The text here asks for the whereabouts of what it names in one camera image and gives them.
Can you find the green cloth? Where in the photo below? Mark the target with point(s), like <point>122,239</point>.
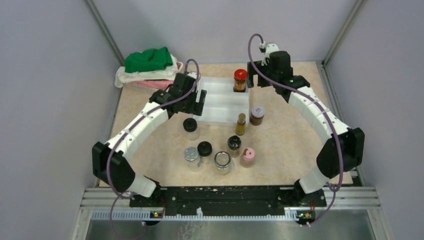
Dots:
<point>149,60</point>

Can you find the silver perforated lid shaker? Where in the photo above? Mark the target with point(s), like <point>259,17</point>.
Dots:
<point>192,158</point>

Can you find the black grinder top jar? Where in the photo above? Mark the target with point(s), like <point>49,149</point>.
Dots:
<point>234,144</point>

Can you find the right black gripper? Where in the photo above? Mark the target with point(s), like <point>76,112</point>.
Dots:
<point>250,73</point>

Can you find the pink cloth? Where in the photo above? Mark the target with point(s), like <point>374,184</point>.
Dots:
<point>152,85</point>

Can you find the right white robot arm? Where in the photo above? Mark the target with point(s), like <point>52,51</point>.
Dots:
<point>343,146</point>

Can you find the white cable duct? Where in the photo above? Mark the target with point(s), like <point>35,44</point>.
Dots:
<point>149,215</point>

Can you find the white plastic basket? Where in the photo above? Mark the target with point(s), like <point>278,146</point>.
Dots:
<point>139,87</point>

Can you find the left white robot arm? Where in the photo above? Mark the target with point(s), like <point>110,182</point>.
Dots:
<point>110,160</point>

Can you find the white lid sauce jar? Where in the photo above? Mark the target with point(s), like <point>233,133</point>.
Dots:
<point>257,114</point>

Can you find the pink lid spice jar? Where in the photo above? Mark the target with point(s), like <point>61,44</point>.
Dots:
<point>247,159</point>

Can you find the gold cap yellow bottle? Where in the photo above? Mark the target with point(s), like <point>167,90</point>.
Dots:
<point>240,124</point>

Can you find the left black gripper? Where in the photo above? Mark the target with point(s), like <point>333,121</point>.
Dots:
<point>196,107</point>

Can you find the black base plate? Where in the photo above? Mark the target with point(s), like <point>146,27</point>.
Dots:
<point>229,201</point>

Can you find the red lid sauce jar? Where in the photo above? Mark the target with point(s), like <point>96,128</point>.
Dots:
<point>240,76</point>

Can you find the white divided plastic tray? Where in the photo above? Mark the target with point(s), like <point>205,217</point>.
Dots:
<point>222,105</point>

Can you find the black cap sesame jar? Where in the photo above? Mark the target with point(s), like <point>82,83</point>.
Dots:
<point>191,129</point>

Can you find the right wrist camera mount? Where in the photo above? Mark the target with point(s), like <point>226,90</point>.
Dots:
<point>267,48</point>

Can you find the white cloth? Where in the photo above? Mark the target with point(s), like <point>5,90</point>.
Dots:
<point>132,76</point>

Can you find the black cap glass jar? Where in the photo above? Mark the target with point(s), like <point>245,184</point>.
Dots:
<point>205,151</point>

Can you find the clear lid glass jar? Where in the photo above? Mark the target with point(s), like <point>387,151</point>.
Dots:
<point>223,163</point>

